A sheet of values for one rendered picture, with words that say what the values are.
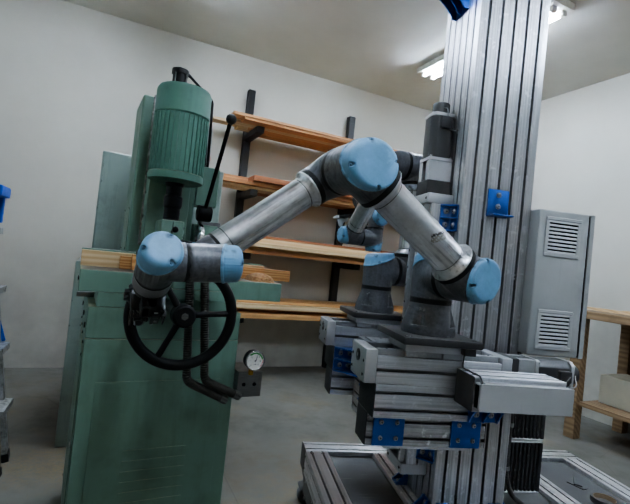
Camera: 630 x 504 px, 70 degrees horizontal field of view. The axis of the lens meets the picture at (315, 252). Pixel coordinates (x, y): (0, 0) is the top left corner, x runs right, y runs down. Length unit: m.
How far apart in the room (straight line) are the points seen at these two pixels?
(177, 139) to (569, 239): 1.29
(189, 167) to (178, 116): 0.16
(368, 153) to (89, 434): 1.07
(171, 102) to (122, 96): 2.45
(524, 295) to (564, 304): 0.13
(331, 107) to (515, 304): 3.24
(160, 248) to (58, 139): 3.12
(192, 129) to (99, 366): 0.76
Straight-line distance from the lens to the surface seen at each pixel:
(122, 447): 1.51
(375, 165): 0.98
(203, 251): 0.87
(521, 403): 1.30
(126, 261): 1.54
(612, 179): 4.28
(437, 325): 1.27
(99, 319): 1.40
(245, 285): 1.47
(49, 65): 4.05
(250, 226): 1.02
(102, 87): 4.00
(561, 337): 1.67
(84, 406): 1.46
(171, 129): 1.53
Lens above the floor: 0.99
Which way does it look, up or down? 1 degrees up
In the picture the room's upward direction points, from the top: 6 degrees clockwise
